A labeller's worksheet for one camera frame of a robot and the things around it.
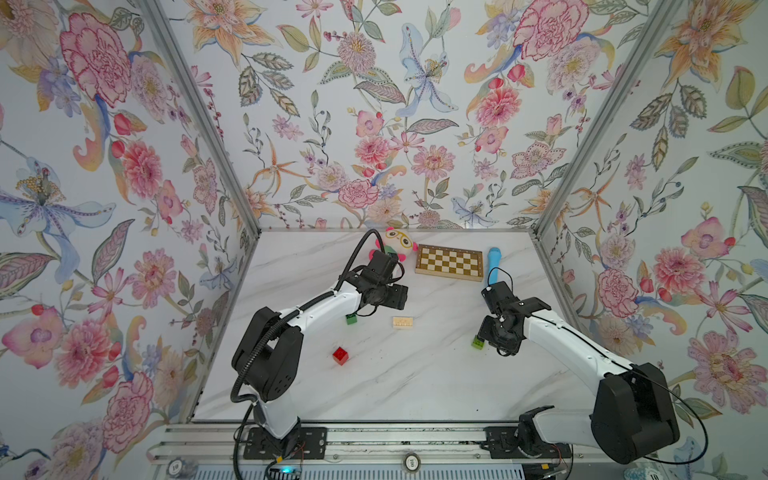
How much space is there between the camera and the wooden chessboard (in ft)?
3.53

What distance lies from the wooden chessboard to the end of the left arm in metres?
0.29

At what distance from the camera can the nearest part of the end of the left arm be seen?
0.66m
